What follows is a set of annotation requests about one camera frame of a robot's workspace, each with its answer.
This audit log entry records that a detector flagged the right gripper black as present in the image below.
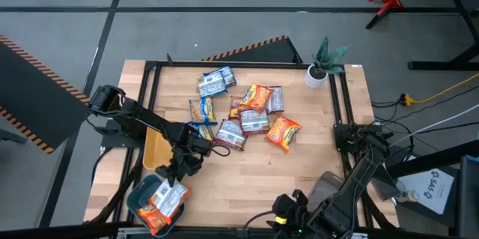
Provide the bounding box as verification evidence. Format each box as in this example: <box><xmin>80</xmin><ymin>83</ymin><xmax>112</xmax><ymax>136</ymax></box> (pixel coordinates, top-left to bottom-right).
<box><xmin>266</xmin><ymin>190</ymin><xmax>312</xmax><ymax>239</ymax></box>

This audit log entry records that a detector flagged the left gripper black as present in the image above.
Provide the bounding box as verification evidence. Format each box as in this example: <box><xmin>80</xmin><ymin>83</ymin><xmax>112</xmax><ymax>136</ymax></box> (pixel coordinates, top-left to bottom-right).
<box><xmin>155</xmin><ymin>139</ymin><xmax>213</xmax><ymax>190</ymax></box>

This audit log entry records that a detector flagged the grey translucent plastic bin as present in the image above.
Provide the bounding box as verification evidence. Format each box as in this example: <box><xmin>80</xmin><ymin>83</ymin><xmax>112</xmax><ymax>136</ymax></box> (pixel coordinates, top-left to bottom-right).
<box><xmin>306</xmin><ymin>170</ymin><xmax>345</xmax><ymax>210</ymax></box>

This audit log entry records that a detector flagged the black smartphone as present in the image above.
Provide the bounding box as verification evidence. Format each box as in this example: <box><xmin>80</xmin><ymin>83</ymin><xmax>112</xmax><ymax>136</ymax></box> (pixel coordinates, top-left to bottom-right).
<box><xmin>370</xmin><ymin>163</ymin><xmax>400</xmax><ymax>201</ymax></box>

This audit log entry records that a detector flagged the small clear bottle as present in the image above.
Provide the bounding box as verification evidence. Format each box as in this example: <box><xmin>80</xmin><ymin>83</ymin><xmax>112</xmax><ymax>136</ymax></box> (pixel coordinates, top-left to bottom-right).
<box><xmin>395</xmin><ymin>190</ymin><xmax>421</xmax><ymax>203</ymax></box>

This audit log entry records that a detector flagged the potted snake plant white pot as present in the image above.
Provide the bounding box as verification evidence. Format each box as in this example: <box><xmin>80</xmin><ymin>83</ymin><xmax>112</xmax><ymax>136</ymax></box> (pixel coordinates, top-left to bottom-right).
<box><xmin>303</xmin><ymin>35</ymin><xmax>353</xmax><ymax>89</ymax></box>

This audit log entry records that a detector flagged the white printed paper sheet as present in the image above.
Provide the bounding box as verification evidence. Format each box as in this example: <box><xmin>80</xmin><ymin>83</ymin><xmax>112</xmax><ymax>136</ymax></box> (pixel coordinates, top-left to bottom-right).
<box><xmin>395</xmin><ymin>166</ymin><xmax>456</xmax><ymax>216</ymax></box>

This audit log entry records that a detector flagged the black hazard-striped floor panel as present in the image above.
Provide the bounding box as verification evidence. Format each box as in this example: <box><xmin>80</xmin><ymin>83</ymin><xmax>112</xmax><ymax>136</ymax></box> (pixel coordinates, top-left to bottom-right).
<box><xmin>0</xmin><ymin>34</ymin><xmax>91</xmax><ymax>156</ymax></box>
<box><xmin>201</xmin><ymin>35</ymin><xmax>304</xmax><ymax>64</ymax></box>

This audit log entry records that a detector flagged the black desk crossbar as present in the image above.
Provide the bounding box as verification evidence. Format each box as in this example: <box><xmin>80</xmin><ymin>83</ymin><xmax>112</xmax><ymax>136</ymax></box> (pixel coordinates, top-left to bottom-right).
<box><xmin>385</xmin><ymin>139</ymin><xmax>479</xmax><ymax>180</ymax></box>

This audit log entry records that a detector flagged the dark grey cabinet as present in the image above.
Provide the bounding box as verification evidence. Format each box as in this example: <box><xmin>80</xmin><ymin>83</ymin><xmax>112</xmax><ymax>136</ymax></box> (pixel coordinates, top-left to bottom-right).
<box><xmin>455</xmin><ymin>154</ymin><xmax>479</xmax><ymax>238</ymax></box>

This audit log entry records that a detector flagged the black looped camera cable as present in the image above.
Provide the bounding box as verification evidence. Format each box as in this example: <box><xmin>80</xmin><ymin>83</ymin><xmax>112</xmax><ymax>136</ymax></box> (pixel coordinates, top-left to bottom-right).
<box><xmin>209</xmin><ymin>143</ymin><xmax>231</xmax><ymax>157</ymax></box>
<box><xmin>242</xmin><ymin>210</ymin><xmax>280</xmax><ymax>231</ymax></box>

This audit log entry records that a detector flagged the black aluminium rig frame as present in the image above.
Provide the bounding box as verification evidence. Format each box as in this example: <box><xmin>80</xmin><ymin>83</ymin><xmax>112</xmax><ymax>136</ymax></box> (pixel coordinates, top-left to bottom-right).
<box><xmin>84</xmin><ymin>53</ymin><xmax>400</xmax><ymax>239</ymax></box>

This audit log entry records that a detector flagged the yellow extension cord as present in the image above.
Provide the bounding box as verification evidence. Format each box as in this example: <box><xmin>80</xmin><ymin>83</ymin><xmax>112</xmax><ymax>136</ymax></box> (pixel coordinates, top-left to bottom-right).
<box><xmin>399</xmin><ymin>73</ymin><xmax>479</xmax><ymax>107</ymax></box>

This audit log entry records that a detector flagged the white floor cable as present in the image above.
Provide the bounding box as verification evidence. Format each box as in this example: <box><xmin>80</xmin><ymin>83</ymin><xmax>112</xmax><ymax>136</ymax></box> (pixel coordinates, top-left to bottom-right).
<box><xmin>388</xmin><ymin>103</ymin><xmax>479</xmax><ymax>147</ymax></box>

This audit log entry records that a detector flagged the black desk frame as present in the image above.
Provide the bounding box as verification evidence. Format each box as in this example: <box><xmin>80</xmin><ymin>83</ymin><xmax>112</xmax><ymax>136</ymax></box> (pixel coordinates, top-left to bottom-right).
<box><xmin>406</xmin><ymin>0</ymin><xmax>479</xmax><ymax>71</ymax></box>

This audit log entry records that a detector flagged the thin black floor cable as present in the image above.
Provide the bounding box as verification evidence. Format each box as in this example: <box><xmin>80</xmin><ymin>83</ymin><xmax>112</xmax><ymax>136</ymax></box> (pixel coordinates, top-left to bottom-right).
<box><xmin>370</xmin><ymin>85</ymin><xmax>479</xmax><ymax>120</ymax></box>

